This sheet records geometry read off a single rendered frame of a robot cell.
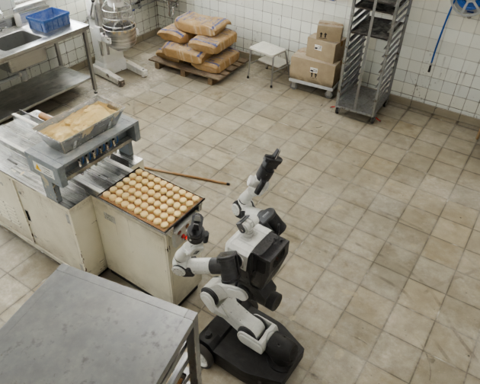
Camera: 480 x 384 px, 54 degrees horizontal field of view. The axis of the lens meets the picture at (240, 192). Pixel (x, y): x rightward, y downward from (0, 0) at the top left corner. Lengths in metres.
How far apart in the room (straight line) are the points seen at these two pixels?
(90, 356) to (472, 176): 4.67
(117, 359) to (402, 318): 2.81
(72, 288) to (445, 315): 3.04
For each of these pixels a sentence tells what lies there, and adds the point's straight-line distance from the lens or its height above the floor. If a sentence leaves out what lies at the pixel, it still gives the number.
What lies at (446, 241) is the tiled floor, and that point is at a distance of 4.59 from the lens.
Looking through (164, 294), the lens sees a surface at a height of 0.19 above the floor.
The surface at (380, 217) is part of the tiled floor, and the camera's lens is 4.61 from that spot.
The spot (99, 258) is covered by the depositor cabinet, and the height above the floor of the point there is 0.24.
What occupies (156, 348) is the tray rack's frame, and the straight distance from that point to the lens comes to 1.37.
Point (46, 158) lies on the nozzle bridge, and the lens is 3.27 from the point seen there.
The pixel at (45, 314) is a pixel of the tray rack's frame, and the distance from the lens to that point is 1.51.
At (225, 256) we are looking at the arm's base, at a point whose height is 1.14.
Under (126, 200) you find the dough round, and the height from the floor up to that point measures 0.90.
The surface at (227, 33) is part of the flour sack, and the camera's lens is 6.81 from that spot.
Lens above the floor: 2.96
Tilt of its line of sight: 39 degrees down
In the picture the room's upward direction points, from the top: 1 degrees clockwise
